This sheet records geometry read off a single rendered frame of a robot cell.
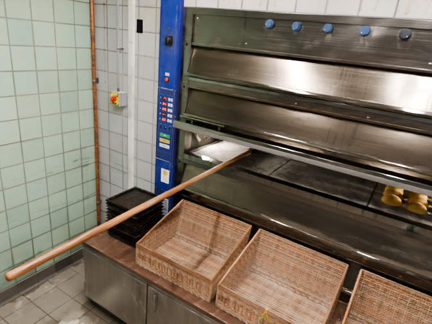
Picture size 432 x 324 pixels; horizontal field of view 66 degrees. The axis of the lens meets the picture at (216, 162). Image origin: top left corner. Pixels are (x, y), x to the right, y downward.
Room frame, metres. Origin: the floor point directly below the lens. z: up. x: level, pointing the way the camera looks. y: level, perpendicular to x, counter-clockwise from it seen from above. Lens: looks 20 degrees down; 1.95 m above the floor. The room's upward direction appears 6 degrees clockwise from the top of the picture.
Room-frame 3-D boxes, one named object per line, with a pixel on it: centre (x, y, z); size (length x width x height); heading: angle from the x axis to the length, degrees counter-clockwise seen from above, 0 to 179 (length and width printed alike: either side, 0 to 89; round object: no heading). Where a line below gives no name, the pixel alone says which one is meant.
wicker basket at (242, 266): (1.48, -0.43, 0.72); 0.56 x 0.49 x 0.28; 59
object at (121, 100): (2.43, 0.77, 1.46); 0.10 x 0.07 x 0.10; 60
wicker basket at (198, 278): (1.78, 0.08, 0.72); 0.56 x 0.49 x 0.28; 61
